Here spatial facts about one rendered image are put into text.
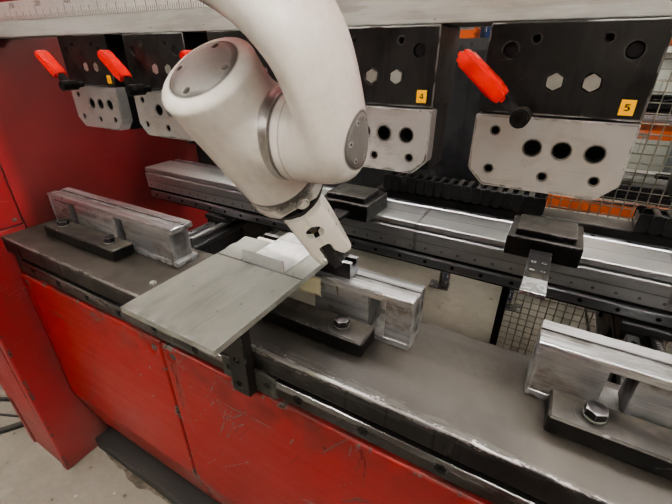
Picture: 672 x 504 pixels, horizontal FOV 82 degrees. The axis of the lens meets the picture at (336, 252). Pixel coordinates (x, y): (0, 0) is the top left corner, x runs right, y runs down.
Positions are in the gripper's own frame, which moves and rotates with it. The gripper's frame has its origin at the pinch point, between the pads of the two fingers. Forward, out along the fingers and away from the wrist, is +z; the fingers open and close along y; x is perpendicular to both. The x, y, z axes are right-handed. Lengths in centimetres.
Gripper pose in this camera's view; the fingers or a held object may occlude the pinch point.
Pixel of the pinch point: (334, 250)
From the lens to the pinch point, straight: 56.0
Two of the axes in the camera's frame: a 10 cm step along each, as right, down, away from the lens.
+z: 3.2, 4.4, 8.4
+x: -8.7, 4.9, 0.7
